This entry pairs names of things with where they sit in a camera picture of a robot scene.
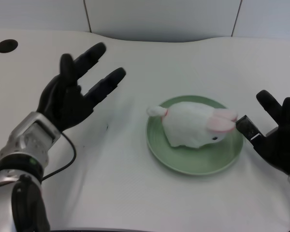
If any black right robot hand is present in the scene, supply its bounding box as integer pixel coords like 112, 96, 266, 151
234, 89, 290, 174

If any black cable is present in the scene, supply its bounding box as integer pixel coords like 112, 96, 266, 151
41, 131, 77, 181

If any white rabbit plush doll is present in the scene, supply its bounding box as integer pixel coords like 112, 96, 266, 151
146, 101, 239, 148

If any black round cable grommet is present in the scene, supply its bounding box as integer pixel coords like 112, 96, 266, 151
0, 39, 18, 53

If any green round plate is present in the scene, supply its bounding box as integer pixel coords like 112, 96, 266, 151
145, 95, 244, 176

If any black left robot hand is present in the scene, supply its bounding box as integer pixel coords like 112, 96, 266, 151
36, 43, 127, 133

